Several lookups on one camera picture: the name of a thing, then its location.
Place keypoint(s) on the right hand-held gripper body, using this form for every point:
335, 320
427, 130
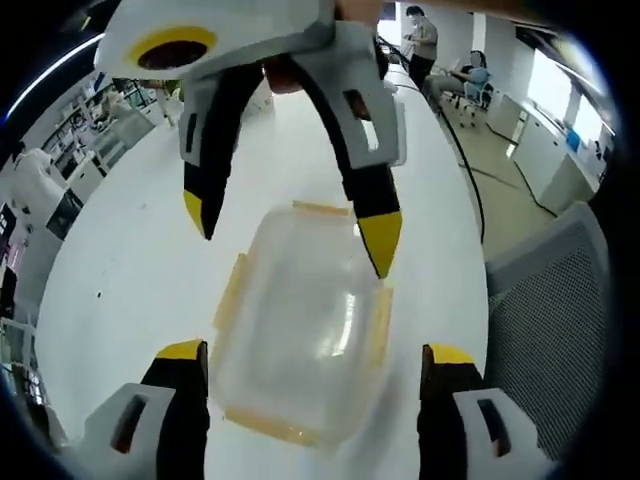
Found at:
250, 25

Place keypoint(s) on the grey mesh office chair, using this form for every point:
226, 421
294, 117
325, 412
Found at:
550, 325

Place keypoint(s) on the white cabinet row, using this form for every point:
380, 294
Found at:
550, 150

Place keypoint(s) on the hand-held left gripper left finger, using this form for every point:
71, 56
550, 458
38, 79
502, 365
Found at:
175, 400

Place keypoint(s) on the white swivel chair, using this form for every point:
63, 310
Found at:
475, 102

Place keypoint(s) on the person's right hand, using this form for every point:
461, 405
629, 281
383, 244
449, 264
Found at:
357, 9

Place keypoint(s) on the clear box with yellow buckle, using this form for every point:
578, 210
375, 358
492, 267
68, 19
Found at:
300, 325

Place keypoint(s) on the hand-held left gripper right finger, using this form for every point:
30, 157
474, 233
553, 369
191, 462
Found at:
450, 400

